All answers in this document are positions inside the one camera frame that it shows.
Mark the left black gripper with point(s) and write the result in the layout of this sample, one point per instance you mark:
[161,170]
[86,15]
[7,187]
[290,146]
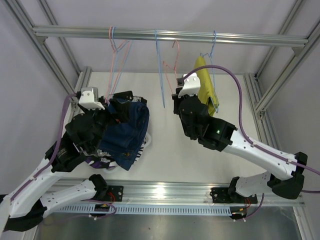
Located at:
[121,115]

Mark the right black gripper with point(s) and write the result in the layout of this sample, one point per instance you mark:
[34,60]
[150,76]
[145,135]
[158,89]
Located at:
[177,100]

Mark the black white patterned trousers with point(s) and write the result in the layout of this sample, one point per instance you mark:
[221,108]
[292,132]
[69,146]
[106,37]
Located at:
[121,98]

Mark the yellow green trousers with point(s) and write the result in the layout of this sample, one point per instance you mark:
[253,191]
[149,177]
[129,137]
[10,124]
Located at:
[206,93]

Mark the light blue hanger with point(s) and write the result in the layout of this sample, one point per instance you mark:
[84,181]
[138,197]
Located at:
[160,72]
[210,54]
[121,61]

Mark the navy blue trousers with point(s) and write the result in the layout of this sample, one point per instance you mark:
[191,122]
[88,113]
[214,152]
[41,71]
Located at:
[123,141]

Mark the white plastic basket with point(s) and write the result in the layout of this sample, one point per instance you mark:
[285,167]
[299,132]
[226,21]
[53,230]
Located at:
[114,167]

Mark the purple camouflage trousers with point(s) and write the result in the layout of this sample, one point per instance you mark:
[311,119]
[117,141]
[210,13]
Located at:
[94,162]

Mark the white black lettered trousers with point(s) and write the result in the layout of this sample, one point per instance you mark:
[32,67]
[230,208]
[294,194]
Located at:
[107,158]

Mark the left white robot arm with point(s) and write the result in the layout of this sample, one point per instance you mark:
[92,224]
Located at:
[30,203]

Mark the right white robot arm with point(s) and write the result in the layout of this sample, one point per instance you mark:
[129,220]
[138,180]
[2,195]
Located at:
[283,174]

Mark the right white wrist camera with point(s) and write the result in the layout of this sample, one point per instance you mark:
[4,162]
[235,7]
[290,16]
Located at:
[189,86]

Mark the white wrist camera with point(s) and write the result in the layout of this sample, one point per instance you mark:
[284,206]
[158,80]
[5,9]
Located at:
[189,86]
[89,99]

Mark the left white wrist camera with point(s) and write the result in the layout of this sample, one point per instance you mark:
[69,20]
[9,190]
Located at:
[89,99]

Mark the aluminium front rail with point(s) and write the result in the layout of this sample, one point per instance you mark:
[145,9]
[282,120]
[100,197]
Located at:
[173,193]

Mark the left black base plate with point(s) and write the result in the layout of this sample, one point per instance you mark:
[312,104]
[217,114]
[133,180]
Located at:
[114,194]

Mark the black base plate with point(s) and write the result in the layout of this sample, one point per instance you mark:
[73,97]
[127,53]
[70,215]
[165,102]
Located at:
[114,194]
[226,195]

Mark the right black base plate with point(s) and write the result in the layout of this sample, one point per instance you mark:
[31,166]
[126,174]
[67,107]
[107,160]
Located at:
[226,195]

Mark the grey slotted cable duct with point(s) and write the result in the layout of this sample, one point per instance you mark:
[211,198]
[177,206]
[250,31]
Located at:
[141,209]

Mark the aluminium hanging rail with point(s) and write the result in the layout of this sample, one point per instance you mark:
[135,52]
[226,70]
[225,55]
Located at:
[272,40]

